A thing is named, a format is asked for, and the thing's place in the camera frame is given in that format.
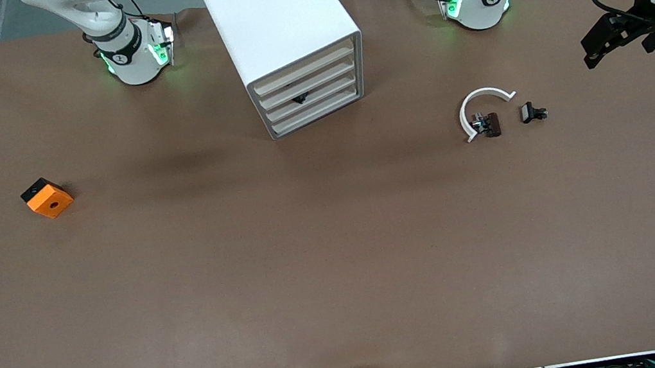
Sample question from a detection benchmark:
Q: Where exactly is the small black electrical component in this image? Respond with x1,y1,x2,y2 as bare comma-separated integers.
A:
518,100,550,125

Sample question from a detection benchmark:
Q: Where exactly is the orange and black box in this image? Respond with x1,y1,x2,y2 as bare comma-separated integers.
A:
18,173,77,224

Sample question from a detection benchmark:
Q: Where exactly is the small brown electrical component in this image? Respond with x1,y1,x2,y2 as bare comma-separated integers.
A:
470,110,503,141

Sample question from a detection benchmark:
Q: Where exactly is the white curved plastic ring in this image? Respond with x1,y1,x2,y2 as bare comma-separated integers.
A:
455,83,523,145

